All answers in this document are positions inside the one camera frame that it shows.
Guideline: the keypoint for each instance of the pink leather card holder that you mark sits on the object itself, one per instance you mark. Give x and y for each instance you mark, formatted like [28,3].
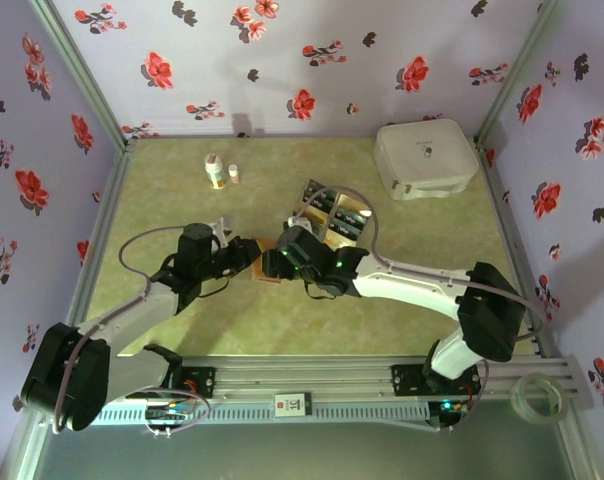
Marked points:
[258,276]

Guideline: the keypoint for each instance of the gold VIP card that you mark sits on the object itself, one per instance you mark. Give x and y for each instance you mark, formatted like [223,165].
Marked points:
[318,217]
[339,242]
[352,204]

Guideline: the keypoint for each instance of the black VIP card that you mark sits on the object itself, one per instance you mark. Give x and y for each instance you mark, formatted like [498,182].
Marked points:
[344,229]
[349,218]
[323,202]
[316,189]

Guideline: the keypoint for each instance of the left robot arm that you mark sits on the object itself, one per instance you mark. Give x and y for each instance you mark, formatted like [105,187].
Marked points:
[62,375]

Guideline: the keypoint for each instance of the small white pill bottle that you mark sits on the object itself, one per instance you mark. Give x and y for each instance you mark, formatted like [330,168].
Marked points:
[234,175]

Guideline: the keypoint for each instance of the large white pill bottle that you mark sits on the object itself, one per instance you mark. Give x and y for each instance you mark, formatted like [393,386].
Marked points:
[215,172]

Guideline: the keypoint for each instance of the red and white label tag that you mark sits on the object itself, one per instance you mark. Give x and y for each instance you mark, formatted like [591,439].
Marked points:
[292,405]

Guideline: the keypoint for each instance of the white zippered case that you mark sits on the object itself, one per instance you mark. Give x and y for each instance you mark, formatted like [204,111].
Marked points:
[422,160]

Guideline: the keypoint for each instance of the clear tape roll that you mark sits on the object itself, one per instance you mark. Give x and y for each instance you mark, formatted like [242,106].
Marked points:
[516,400]

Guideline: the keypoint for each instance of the long aluminium base rail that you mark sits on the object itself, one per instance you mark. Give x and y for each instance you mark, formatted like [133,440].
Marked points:
[302,375]

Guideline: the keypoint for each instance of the aluminium side rail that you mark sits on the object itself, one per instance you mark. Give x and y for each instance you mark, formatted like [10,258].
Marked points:
[497,200]
[113,190]

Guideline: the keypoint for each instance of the aluminium corner post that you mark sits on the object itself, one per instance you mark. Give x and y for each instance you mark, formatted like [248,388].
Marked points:
[521,65]
[78,65]

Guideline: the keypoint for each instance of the aluminium lower frame rail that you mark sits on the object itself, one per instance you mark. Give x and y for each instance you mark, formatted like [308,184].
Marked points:
[24,450]
[577,450]

